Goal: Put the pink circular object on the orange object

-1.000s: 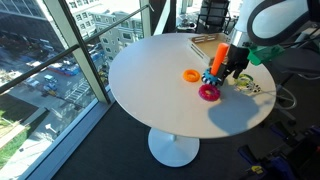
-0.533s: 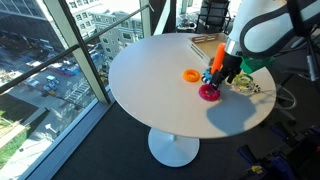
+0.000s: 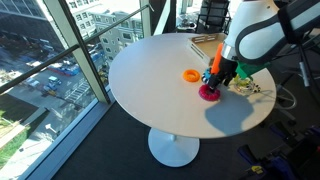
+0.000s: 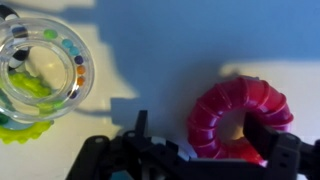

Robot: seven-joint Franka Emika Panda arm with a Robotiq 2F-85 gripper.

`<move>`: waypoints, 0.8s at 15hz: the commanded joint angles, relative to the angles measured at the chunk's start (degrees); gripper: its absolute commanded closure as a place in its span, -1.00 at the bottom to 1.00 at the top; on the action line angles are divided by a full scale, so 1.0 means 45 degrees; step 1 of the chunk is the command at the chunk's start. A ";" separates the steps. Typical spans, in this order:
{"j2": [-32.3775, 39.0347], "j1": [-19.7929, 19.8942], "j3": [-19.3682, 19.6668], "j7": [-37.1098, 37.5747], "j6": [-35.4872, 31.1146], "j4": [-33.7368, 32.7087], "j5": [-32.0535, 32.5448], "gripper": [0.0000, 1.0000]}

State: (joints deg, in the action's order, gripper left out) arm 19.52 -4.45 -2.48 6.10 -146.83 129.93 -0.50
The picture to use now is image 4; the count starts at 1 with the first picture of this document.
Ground yellow-green bumpy ring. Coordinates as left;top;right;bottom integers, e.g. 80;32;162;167
0;71;65;145

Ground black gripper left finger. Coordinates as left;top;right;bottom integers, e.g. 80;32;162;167
134;109;150;135

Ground clear ring with coloured beads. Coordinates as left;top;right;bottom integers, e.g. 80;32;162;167
0;17;96;123

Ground dark green ring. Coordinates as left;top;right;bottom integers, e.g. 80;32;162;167
0;91;14;128

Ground black and white striped ring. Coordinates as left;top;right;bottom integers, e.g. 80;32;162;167
0;4;32;70

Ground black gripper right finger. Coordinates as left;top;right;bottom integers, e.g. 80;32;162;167
242;111;302;168

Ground pink ribbed ring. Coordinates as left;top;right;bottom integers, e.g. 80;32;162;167
186;75;295;165

